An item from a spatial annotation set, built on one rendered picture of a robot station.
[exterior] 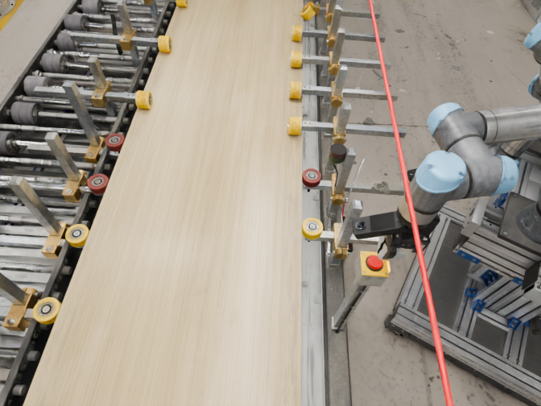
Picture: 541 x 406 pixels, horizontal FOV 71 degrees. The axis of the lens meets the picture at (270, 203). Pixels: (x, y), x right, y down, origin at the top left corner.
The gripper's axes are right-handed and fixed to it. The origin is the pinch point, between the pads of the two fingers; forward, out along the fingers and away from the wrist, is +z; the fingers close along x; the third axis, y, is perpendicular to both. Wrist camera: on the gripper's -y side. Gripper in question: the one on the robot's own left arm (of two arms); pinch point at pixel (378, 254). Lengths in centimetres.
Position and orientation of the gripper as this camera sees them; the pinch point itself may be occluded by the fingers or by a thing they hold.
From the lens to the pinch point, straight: 100.5
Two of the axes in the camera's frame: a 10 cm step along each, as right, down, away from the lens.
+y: 10.0, 0.7, 0.1
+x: 0.5, -8.1, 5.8
